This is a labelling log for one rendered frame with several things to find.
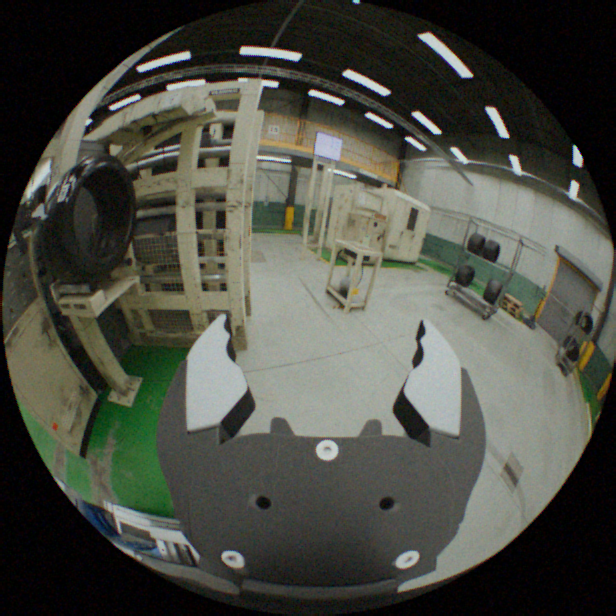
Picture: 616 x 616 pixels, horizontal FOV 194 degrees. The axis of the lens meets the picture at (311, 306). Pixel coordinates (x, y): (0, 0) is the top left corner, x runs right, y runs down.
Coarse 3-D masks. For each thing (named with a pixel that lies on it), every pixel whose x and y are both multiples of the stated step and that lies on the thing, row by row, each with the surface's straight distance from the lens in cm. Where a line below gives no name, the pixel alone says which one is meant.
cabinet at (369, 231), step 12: (348, 216) 466; (360, 216) 430; (348, 228) 459; (360, 228) 434; (372, 228) 456; (384, 228) 484; (348, 240) 454; (360, 240) 441; (372, 240) 464; (372, 264) 491
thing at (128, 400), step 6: (132, 378) 175; (138, 378) 169; (132, 384) 169; (138, 384) 167; (114, 396) 174; (126, 396) 166; (132, 396) 163; (120, 402) 167; (126, 402) 163; (132, 402) 161
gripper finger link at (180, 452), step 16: (176, 384) 9; (176, 400) 8; (160, 416) 8; (176, 416) 8; (160, 432) 8; (176, 432) 8; (192, 432) 7; (208, 432) 7; (224, 432) 7; (160, 448) 8; (176, 448) 7; (192, 448) 7; (208, 448) 7; (160, 464) 8; (176, 464) 7; (192, 464) 7; (176, 480) 7; (176, 496) 7; (176, 512) 7
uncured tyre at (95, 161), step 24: (72, 168) 94; (96, 168) 94; (120, 168) 105; (72, 192) 86; (96, 192) 128; (120, 192) 124; (48, 216) 90; (72, 216) 84; (120, 216) 126; (48, 240) 89; (72, 240) 84; (96, 240) 127; (120, 240) 120; (48, 264) 98; (72, 264) 86; (96, 264) 91
